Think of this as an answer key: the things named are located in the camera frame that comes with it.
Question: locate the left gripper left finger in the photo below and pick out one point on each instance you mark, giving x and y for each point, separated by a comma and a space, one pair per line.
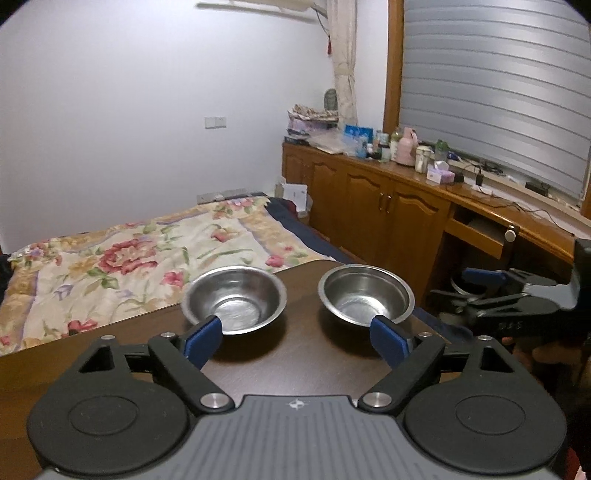
120, 409

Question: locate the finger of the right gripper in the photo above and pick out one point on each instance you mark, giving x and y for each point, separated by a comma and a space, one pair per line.
505, 278
498, 313

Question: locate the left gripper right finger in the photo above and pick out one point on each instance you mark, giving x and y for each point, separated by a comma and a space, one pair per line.
462, 410

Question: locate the steel bowl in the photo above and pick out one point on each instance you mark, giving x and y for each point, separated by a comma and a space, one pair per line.
357, 293
243, 298

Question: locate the person right hand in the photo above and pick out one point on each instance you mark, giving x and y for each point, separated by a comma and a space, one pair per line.
558, 368

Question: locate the wooden sideboard cabinet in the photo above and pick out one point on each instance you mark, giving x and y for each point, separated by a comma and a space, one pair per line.
390, 216

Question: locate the pink tissue box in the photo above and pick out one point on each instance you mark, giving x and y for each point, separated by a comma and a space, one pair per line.
440, 177

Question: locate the floral bed quilt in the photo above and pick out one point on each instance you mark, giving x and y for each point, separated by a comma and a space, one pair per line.
64, 286

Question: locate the pink thermos bottle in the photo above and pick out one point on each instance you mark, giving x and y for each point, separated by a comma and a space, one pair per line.
407, 146

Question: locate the grey window blind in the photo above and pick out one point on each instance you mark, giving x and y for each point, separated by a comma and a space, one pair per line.
505, 81

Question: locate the blue box on cabinet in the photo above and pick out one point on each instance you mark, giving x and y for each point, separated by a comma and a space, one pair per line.
357, 131

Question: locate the white paper bag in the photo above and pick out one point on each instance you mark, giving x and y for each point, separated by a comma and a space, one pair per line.
296, 194

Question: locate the pile of folded cloths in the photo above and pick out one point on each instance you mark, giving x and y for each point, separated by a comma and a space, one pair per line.
305, 122

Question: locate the cream curtain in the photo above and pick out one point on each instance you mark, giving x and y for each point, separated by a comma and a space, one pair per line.
342, 32

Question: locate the white air conditioner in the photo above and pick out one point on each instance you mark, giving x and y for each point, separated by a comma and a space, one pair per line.
304, 11

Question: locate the white wall switch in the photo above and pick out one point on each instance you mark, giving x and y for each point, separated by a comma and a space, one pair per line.
214, 122

